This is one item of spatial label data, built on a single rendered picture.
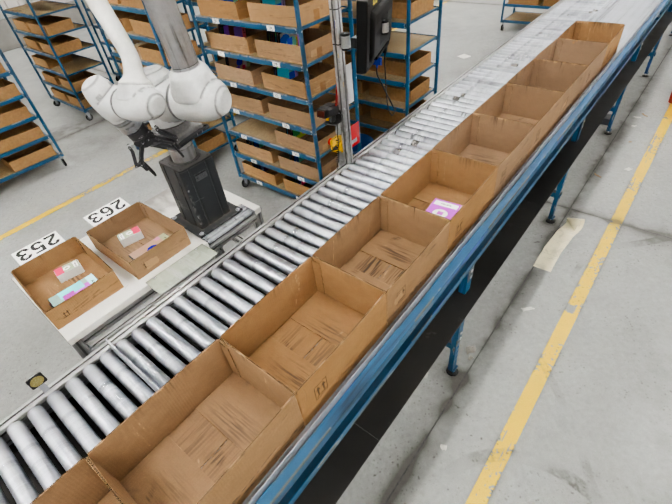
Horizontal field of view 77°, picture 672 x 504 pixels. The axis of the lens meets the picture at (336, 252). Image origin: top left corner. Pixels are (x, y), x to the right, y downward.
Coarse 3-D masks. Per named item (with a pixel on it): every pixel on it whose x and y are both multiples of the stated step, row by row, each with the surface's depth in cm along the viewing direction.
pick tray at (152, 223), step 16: (128, 208) 205; (144, 208) 208; (112, 224) 202; (128, 224) 208; (144, 224) 209; (160, 224) 207; (176, 224) 193; (96, 240) 187; (112, 240) 201; (144, 240) 199; (176, 240) 188; (112, 256) 186; (128, 256) 191; (144, 256) 178; (160, 256) 184; (144, 272) 181
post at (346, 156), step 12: (336, 0) 181; (336, 12) 184; (336, 24) 187; (336, 36) 190; (336, 48) 195; (336, 60) 198; (336, 72) 202; (348, 108) 215; (348, 120) 219; (348, 132) 224; (348, 144) 226; (348, 156) 231
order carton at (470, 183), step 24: (432, 168) 183; (456, 168) 176; (480, 168) 169; (384, 192) 159; (408, 192) 176; (432, 192) 182; (456, 192) 181; (480, 192) 157; (456, 216) 146; (456, 240) 156
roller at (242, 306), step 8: (200, 280) 177; (208, 280) 176; (208, 288) 174; (216, 288) 172; (224, 288) 172; (216, 296) 172; (224, 296) 169; (232, 296) 168; (232, 304) 166; (240, 304) 164; (248, 304) 164; (240, 312) 165
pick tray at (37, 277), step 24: (72, 240) 191; (24, 264) 180; (48, 264) 188; (96, 264) 189; (24, 288) 170; (48, 288) 181; (96, 288) 169; (120, 288) 177; (48, 312) 158; (72, 312) 165
